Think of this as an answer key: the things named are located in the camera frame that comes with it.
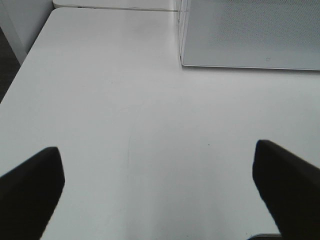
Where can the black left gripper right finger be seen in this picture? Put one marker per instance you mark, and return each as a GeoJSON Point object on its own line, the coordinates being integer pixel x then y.
{"type": "Point", "coordinates": [290, 189]}

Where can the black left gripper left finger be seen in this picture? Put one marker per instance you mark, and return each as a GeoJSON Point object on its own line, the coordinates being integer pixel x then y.
{"type": "Point", "coordinates": [29, 194]}

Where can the white microwave door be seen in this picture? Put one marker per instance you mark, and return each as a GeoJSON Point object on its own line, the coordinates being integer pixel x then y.
{"type": "Point", "coordinates": [267, 34]}

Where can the white microwave oven body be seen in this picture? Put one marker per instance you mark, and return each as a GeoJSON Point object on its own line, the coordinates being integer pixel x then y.
{"type": "Point", "coordinates": [182, 10]}

